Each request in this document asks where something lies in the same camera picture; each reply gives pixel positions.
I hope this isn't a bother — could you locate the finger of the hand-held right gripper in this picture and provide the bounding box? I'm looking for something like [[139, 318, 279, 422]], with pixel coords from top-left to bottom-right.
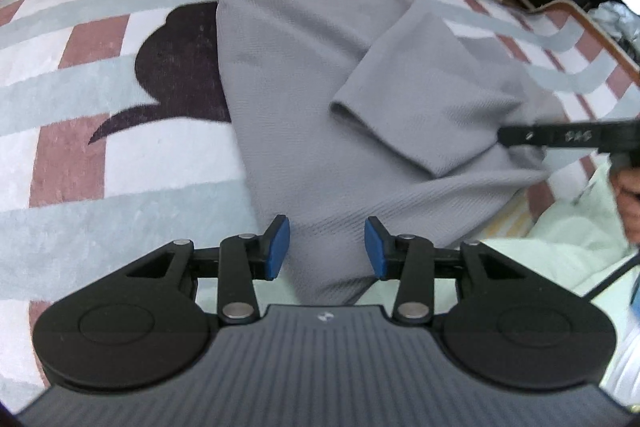
[[499, 119, 640, 156]]

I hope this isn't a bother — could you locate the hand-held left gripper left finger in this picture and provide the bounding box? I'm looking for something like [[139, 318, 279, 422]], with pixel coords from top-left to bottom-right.
[[125, 214, 292, 325]]

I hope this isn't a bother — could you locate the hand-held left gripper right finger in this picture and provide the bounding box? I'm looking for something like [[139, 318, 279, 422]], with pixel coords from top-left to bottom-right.
[[364, 216, 531, 325]]

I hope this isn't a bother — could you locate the grey waffle-knit shirt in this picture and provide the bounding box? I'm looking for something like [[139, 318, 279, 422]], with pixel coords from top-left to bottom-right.
[[215, 0, 568, 308]]

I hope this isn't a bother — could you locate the person's right hand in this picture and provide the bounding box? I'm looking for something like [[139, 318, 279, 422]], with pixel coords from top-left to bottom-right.
[[607, 154, 640, 253]]

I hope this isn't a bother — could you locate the person's pale fleece clothing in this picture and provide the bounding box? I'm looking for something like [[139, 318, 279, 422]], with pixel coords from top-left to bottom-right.
[[475, 167, 640, 408]]

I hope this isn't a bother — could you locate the checked pink and grey rug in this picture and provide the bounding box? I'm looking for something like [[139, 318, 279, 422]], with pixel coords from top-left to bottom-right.
[[0, 0, 640, 408]]

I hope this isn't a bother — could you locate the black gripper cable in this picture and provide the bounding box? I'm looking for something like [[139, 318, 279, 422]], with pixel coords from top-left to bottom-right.
[[585, 252, 640, 299]]

